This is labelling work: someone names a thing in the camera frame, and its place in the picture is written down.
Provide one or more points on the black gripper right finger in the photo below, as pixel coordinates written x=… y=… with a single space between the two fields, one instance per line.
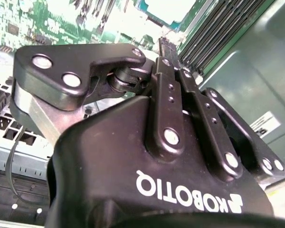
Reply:
x=213 y=133

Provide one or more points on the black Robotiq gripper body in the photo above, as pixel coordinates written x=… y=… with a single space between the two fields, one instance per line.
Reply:
x=109 y=166

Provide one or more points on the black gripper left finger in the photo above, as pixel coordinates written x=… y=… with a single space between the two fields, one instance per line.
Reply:
x=61 y=61

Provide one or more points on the silver CPU plate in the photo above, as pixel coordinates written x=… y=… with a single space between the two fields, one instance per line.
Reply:
x=164 y=9

